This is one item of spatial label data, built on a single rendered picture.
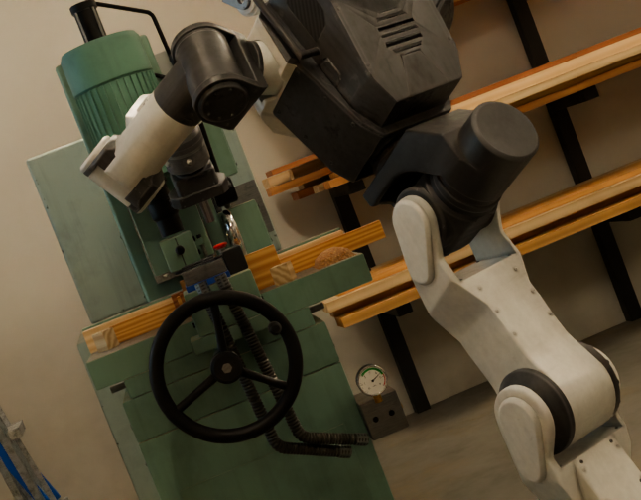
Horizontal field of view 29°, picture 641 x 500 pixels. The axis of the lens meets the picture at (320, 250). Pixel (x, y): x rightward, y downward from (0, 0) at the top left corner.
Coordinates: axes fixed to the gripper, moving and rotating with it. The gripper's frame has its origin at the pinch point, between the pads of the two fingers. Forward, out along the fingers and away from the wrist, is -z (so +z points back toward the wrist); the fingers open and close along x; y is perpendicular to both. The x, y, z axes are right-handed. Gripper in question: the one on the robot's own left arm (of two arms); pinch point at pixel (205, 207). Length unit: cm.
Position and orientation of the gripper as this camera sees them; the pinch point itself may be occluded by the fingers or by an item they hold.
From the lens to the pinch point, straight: 250.5
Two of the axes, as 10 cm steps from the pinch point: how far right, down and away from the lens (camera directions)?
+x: 9.2, -3.7, 1.1
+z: -2.5, -7.9, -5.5
